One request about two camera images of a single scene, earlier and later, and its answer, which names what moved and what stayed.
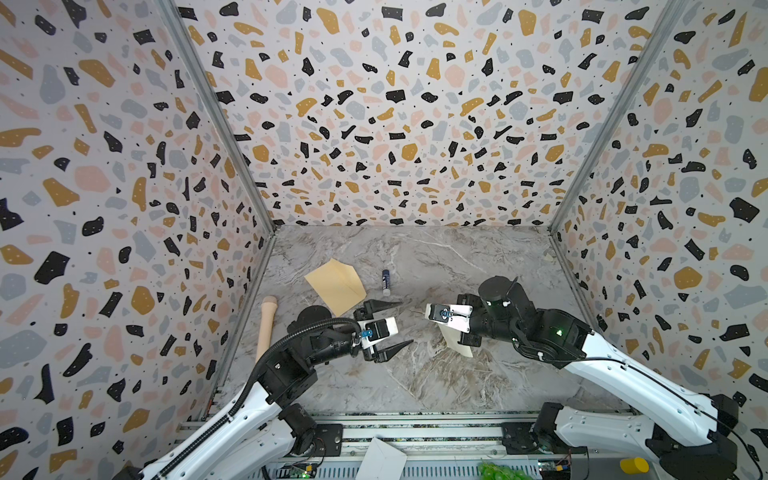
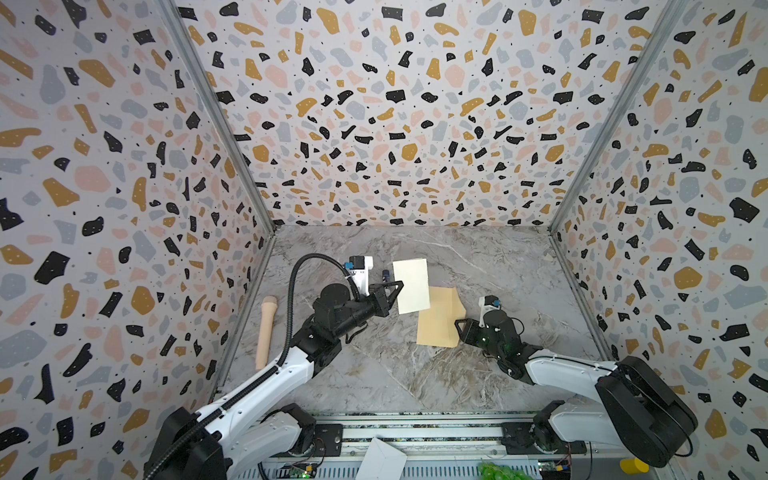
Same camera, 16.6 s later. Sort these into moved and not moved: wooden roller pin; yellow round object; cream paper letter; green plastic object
Moved: cream paper letter
Not moved: yellow round object; wooden roller pin; green plastic object
